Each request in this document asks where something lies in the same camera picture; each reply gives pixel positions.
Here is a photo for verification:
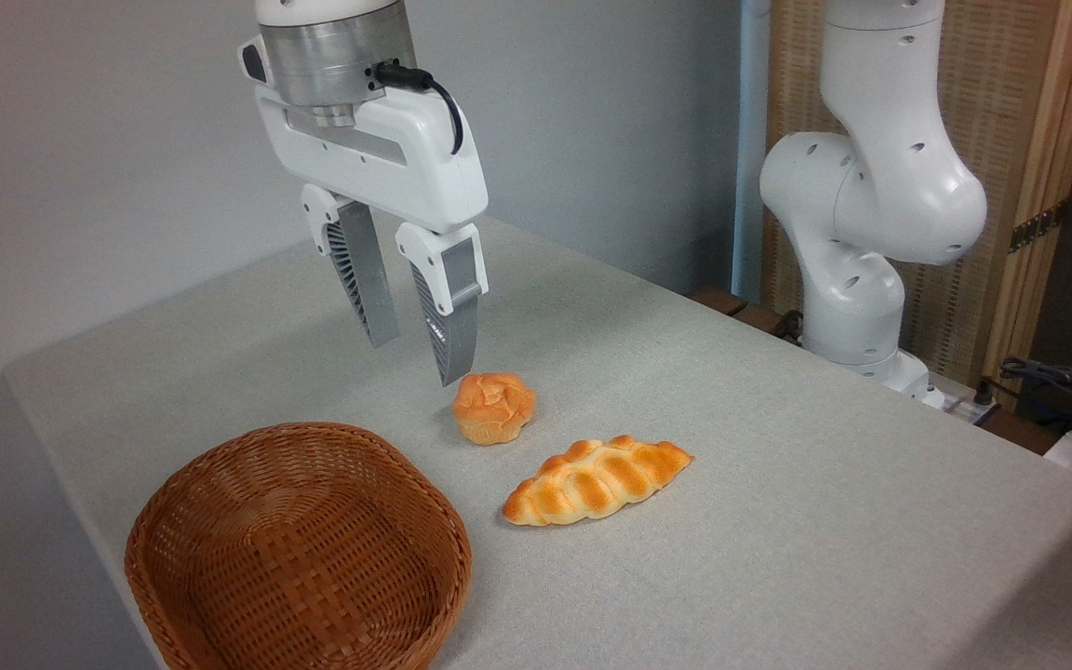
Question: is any long braided bread loaf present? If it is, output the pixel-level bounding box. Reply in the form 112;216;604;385
502;435;696;528

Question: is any black cable bundle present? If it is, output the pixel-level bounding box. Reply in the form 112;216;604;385
998;355;1072;440

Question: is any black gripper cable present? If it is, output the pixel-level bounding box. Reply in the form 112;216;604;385
372;61;465;156

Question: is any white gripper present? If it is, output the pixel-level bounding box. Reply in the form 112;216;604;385
255;86;490;388

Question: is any dark brown wooden bench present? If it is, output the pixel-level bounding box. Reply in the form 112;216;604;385
688;286;805;347

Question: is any brown woven wicker basket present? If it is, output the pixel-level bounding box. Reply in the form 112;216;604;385
124;422;474;670

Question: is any white power strip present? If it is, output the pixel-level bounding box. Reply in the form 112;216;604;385
922;372;1002;427

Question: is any light blue vertical pipe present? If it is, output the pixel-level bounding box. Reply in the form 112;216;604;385
730;0;772;304

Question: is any round orange bread roll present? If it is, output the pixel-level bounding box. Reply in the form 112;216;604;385
453;372;537;447

